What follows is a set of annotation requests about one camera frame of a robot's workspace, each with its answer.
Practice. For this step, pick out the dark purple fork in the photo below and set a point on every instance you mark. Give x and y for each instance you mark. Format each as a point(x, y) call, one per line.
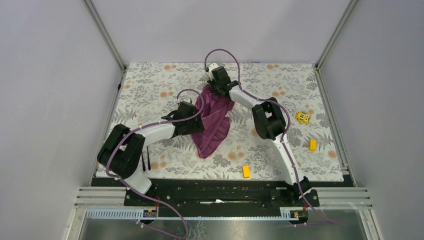
point(143, 162)

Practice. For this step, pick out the yellow block at right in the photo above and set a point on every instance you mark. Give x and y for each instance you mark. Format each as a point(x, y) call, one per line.
point(312, 146)

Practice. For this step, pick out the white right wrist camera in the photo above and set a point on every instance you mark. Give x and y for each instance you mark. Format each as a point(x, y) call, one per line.
point(212, 66)

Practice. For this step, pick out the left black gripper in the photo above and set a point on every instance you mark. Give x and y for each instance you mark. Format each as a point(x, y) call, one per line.
point(197, 126)

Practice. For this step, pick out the yellow block near front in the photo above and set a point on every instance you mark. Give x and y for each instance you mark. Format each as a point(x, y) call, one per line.
point(246, 172)

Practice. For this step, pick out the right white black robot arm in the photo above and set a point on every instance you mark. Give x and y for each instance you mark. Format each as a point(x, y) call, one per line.
point(271, 122)

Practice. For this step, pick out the purple satin napkin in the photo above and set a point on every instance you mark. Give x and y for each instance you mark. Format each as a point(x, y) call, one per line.
point(215, 121)

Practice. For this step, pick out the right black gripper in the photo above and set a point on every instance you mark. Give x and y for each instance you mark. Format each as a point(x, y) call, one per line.
point(212, 81)

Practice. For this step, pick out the yellow block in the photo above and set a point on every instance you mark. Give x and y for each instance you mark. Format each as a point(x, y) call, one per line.
point(246, 172)
point(312, 146)

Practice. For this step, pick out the floral tablecloth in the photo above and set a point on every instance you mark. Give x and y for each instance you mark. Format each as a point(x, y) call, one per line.
point(150, 91)

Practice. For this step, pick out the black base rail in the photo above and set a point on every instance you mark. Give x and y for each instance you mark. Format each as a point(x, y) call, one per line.
point(225, 198)

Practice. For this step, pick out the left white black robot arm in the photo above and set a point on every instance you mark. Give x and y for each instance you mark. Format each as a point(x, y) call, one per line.
point(121, 153)

